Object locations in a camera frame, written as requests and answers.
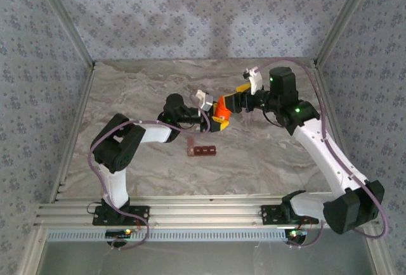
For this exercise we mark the orange pill bottle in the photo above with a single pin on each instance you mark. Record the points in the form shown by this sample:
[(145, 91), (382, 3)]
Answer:
[(222, 110)]

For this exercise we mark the dark red pill organizer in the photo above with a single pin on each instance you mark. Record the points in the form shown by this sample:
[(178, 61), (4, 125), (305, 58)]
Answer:
[(204, 151)]

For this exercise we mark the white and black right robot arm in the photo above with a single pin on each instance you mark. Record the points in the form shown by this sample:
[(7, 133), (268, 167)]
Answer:
[(326, 154)]

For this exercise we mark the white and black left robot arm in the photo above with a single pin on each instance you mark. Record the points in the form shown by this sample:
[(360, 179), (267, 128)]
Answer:
[(152, 132)]

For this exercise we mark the small circuit board with LED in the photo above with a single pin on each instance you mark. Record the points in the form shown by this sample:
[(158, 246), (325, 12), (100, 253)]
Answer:
[(298, 234), (119, 233)]

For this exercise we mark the grey metal panel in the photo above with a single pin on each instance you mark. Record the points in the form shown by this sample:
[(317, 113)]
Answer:
[(206, 259)]

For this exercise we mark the aluminium table side rail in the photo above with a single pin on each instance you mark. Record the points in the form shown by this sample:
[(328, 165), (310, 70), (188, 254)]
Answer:
[(332, 113), (74, 129)]

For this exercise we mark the aluminium base frame rail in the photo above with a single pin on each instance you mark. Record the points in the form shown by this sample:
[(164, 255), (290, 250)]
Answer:
[(206, 211)]

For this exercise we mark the aluminium corner post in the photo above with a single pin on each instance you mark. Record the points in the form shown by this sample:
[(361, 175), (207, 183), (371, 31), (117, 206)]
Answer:
[(344, 18), (65, 18)]

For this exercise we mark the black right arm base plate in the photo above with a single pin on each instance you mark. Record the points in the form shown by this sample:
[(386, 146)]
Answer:
[(269, 214)]

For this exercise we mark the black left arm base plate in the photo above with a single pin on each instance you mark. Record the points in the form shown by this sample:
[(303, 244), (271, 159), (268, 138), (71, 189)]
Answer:
[(141, 213)]

